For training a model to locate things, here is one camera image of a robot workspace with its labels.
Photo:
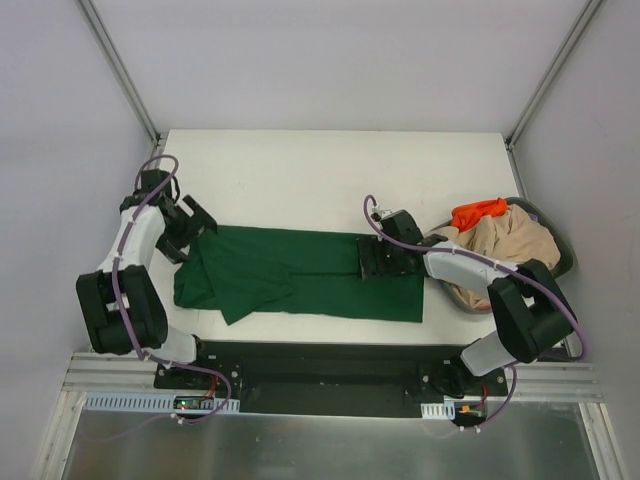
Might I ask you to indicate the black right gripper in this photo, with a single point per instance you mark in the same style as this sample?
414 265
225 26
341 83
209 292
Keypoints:
376 256

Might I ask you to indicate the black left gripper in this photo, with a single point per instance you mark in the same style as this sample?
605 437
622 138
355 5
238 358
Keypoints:
185 228

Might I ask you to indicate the green t shirt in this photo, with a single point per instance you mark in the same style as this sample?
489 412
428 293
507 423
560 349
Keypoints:
239 270

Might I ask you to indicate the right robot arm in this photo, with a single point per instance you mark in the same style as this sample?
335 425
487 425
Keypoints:
531 315

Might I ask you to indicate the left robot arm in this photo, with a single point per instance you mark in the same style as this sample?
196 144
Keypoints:
122 309

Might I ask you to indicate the orange t shirt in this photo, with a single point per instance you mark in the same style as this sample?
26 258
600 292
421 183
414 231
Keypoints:
466 216

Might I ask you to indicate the beige t shirt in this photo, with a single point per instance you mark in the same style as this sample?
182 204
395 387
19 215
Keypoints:
502 231

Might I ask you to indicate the grey laundry basket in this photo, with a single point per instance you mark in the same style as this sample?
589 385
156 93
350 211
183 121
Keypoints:
560 250

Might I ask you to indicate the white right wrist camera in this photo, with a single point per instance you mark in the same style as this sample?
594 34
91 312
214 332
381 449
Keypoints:
385 211

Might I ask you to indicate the left aluminium side rail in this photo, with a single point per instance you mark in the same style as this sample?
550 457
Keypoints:
119 303

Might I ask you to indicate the aluminium side rail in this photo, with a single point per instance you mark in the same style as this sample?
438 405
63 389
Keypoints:
119 303
557 197

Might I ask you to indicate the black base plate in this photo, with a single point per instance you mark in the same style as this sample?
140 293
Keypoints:
387 381

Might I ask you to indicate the right white cable duct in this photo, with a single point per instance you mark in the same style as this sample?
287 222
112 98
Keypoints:
438 411

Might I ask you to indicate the white cable duct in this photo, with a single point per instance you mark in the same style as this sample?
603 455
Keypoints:
159 403
438 411

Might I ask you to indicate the front aluminium rail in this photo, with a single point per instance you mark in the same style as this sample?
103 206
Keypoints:
536 382

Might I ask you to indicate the left white cable duct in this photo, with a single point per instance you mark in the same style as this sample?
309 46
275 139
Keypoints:
159 403

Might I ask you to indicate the left aluminium frame post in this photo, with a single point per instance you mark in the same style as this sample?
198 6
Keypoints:
109 50

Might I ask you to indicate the aluminium frame post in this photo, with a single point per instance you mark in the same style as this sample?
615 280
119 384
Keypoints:
109 50
568 46

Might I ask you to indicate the right aluminium frame post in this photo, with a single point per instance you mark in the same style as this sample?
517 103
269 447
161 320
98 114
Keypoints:
568 46

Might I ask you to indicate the right aluminium side rail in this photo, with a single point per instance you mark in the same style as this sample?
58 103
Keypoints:
557 197

